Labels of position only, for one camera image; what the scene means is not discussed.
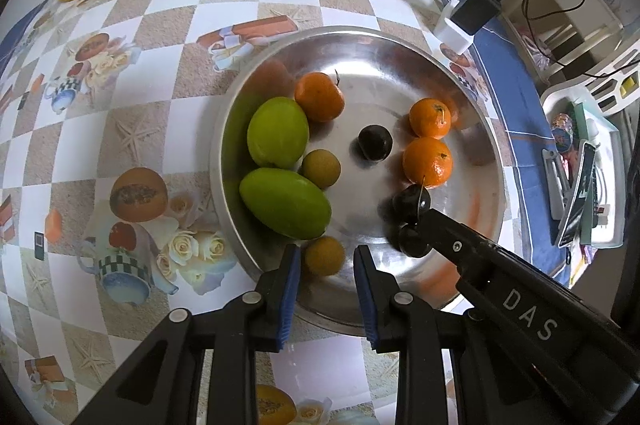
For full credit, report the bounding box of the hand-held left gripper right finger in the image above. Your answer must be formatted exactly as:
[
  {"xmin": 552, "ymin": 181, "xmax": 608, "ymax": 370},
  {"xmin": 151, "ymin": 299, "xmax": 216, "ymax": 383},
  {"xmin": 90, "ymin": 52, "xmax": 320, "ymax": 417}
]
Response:
[{"xmin": 353, "ymin": 246, "xmax": 551, "ymax": 425}]

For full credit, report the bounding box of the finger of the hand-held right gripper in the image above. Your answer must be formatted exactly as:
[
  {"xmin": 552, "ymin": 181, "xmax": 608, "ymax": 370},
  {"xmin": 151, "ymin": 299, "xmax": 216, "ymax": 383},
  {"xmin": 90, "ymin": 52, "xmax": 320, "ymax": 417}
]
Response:
[{"xmin": 417, "ymin": 208, "xmax": 501, "ymax": 278}]

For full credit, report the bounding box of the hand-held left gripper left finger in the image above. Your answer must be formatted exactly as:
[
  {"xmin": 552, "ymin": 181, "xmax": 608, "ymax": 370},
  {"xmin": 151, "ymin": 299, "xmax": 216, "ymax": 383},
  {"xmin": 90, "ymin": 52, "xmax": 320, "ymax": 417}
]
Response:
[{"xmin": 70, "ymin": 245, "xmax": 302, "ymax": 425}]

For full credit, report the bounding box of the dark plum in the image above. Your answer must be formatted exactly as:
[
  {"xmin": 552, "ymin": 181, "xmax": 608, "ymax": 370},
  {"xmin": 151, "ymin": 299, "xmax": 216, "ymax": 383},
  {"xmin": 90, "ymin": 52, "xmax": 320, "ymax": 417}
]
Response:
[
  {"xmin": 358, "ymin": 125, "xmax": 392, "ymax": 161},
  {"xmin": 398, "ymin": 225, "xmax": 431, "ymax": 258}
]

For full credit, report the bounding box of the brown longan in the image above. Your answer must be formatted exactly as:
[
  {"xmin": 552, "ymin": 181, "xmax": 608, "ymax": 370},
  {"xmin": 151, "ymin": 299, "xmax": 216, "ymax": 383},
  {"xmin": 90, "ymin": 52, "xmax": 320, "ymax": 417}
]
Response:
[
  {"xmin": 304, "ymin": 236, "xmax": 346, "ymax": 277},
  {"xmin": 300, "ymin": 149, "xmax": 343, "ymax": 189}
]

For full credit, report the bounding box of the dark cherry with stem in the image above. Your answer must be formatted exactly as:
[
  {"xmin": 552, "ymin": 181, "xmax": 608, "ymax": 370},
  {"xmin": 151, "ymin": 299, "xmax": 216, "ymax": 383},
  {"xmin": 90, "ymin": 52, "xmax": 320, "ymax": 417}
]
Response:
[{"xmin": 391, "ymin": 177, "xmax": 432, "ymax": 224}]

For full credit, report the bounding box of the orange tangerine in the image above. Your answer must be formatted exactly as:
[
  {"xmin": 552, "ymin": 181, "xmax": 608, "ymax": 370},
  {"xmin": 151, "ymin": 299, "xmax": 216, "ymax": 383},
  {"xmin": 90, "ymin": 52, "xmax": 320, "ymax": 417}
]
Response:
[
  {"xmin": 402, "ymin": 137, "xmax": 454, "ymax": 187},
  {"xmin": 409, "ymin": 99, "xmax": 452, "ymax": 140},
  {"xmin": 294, "ymin": 70, "xmax": 346, "ymax": 122}
]

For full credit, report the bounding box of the elongated green mango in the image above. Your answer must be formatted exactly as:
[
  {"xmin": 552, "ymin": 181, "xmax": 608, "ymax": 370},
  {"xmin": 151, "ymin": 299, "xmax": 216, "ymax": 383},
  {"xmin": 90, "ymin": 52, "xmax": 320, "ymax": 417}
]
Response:
[{"xmin": 238, "ymin": 168, "xmax": 333, "ymax": 240}]

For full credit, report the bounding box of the round green mango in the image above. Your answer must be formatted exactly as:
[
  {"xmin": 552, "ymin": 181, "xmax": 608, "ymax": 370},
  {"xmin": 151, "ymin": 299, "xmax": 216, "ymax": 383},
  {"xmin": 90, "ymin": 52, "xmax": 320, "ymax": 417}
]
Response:
[{"xmin": 247, "ymin": 97, "xmax": 310, "ymax": 169}]

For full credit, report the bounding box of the round metal plate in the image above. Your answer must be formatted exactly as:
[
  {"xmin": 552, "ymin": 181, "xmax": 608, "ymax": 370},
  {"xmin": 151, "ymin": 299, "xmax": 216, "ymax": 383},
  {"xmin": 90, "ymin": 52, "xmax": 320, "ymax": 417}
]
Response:
[{"xmin": 209, "ymin": 26, "xmax": 505, "ymax": 336}]

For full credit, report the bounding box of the white plastic basket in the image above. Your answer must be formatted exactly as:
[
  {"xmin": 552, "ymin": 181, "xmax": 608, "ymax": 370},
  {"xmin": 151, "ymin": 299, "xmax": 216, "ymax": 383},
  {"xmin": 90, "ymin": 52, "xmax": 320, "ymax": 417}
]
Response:
[{"xmin": 541, "ymin": 50, "xmax": 640, "ymax": 251}]

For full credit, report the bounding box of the white power strip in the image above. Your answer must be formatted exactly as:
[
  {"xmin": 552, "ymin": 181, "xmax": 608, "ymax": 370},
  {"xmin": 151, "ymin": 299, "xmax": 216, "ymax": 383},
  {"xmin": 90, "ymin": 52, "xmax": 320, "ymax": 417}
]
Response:
[{"xmin": 433, "ymin": 0, "xmax": 476, "ymax": 54}]

